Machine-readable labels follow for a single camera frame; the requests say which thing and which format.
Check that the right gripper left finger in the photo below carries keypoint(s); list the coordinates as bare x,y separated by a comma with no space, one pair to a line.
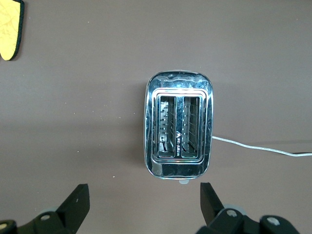
73,207

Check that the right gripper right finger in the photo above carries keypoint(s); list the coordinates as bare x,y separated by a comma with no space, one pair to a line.
212,207

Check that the brown table cover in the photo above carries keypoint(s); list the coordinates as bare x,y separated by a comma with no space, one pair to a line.
73,109

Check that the silver beige toaster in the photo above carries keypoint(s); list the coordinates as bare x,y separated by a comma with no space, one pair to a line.
179,83

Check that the yellow quilted oven mitt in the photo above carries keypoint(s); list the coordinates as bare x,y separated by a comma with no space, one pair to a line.
9,29

